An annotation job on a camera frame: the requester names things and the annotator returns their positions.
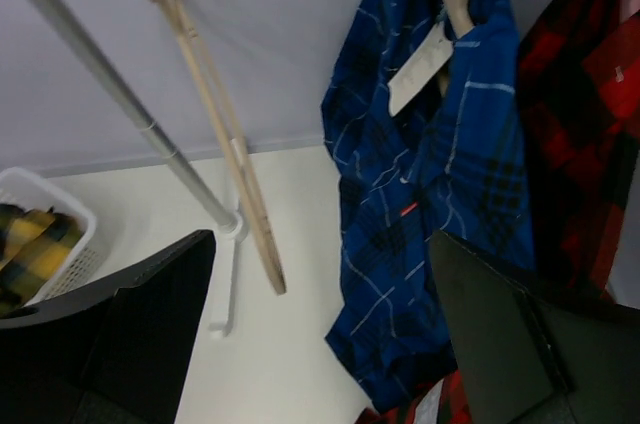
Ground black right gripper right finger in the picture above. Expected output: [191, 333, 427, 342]
[429, 231, 639, 423]

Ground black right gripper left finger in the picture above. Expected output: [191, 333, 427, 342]
[1, 230, 216, 423]

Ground yellow plaid shirt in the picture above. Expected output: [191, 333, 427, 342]
[1, 203, 84, 315]

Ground blue plaid shirt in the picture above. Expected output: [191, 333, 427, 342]
[321, 0, 535, 413]

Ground beige hanger with blue shirt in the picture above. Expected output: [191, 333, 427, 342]
[388, 0, 474, 116]

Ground red plaid shirt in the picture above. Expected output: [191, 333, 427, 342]
[357, 0, 640, 424]

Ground white plastic basket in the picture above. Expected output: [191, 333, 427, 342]
[1, 167, 105, 316]

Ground white clothes rack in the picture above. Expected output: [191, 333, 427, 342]
[27, 0, 246, 339]

